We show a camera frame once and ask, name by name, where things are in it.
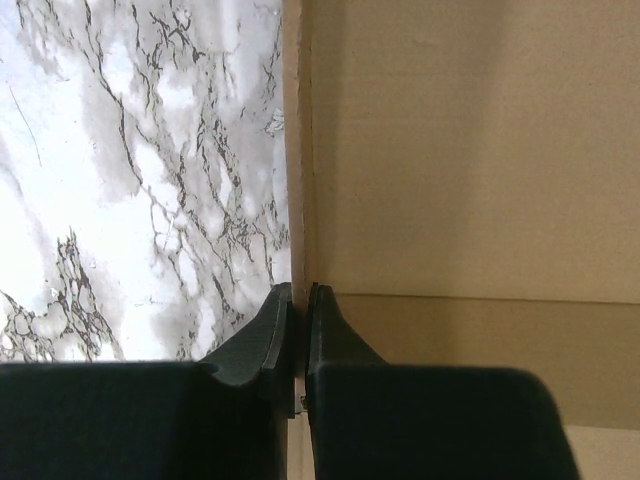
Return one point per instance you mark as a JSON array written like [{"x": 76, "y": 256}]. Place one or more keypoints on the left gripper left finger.
[{"x": 261, "y": 353}]

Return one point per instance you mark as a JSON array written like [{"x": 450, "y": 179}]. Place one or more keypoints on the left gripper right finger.
[{"x": 336, "y": 353}]

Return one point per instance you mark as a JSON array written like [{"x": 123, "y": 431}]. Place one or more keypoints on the brown cardboard box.
[{"x": 465, "y": 176}]

